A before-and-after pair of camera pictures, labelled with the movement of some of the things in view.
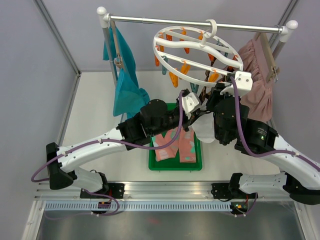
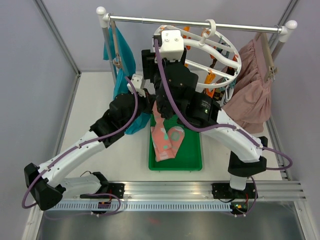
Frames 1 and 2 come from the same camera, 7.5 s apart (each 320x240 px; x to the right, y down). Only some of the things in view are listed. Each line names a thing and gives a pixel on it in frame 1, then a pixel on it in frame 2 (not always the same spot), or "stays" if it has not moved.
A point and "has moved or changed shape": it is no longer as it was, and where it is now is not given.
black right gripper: x=216 y=95 to x=148 y=64
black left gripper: x=193 y=117 to x=148 y=101
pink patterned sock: x=187 y=148 to x=175 y=135
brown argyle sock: x=207 y=72 has moved or changed shape
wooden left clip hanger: x=118 y=61 stays
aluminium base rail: x=155 y=190 stays
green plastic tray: x=174 y=163 stays
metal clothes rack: x=288 y=28 stays
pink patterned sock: x=169 y=151 stays
